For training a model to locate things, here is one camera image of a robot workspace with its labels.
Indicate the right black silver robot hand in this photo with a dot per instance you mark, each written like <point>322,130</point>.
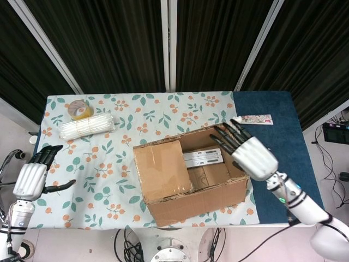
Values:
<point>256,159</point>

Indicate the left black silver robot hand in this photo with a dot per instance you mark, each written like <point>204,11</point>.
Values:
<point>30,180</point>

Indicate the brown cardboard box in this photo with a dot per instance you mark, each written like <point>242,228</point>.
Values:
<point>191,204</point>

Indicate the white grey robot base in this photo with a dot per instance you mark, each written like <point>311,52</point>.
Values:
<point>170,251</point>

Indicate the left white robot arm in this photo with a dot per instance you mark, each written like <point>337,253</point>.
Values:
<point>17,221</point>

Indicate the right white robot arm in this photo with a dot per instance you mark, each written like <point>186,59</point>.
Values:
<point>308,210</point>

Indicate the dark blue table mat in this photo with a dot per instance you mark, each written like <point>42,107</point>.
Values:
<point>286,136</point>

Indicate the toothpaste tube with white cap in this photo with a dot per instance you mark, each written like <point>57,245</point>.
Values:
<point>256,119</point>

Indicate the small white round knob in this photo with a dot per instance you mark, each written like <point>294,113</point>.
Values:
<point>33,139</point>

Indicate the white flat box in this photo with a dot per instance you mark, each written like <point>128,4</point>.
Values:
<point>203,158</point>

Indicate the floral printed tablecloth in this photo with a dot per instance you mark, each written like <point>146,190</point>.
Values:
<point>90,169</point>

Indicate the bundle of white straws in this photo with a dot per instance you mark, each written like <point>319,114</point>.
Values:
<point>85,127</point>

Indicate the black screen device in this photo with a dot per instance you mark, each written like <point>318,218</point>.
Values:
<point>336,133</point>

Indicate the clear packing tape roll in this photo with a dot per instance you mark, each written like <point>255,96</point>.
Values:
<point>80,110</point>

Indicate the dark ribbed curtain panel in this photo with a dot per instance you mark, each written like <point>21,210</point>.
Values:
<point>109,43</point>
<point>21,73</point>
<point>313,54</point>
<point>218,41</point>

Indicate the white partition frame post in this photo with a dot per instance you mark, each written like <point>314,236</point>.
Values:
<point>169,43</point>
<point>259,46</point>
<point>49,46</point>

